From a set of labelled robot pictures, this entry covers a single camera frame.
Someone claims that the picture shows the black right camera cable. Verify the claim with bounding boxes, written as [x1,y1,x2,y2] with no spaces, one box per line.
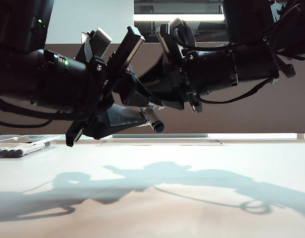
[176,0,303,49]

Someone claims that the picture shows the clear plastic packaging box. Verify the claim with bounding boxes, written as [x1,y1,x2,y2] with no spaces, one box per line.
[0,134,61,161]

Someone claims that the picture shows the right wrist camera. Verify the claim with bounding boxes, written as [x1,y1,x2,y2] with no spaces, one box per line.
[167,17,197,50]

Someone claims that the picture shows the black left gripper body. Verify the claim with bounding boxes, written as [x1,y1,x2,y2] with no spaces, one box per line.
[64,25,146,148]

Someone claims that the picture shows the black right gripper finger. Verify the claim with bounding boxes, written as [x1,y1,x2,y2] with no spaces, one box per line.
[151,85,187,111]
[138,53,180,87]

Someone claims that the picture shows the desk cable flap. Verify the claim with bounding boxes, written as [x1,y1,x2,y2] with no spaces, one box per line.
[94,139,228,147]

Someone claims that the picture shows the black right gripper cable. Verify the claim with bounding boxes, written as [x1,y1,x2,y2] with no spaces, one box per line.
[198,74,281,104]

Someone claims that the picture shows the grey metal divider bracket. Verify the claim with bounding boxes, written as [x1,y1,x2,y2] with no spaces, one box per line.
[112,133,209,139]

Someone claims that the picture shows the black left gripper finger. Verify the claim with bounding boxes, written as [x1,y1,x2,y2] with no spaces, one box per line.
[82,103,150,141]
[113,71,166,110]

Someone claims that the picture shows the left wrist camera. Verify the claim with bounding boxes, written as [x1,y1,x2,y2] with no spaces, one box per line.
[80,27,113,65]

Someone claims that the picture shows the brown desk divider panel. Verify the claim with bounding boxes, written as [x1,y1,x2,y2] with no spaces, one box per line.
[0,42,305,136]

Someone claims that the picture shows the metal wall plate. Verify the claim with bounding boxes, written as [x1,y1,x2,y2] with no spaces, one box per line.
[80,31,91,46]

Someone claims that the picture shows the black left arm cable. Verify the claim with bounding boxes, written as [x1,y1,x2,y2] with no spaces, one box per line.
[0,95,76,128]

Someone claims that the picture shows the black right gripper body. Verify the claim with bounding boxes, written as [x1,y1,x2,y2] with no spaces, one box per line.
[155,23,239,114]

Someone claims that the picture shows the white ceiling light strip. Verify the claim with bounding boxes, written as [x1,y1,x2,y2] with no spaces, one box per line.
[133,13,225,22]

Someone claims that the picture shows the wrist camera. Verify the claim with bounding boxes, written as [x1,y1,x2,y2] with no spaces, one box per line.
[80,27,113,65]
[167,17,197,50]

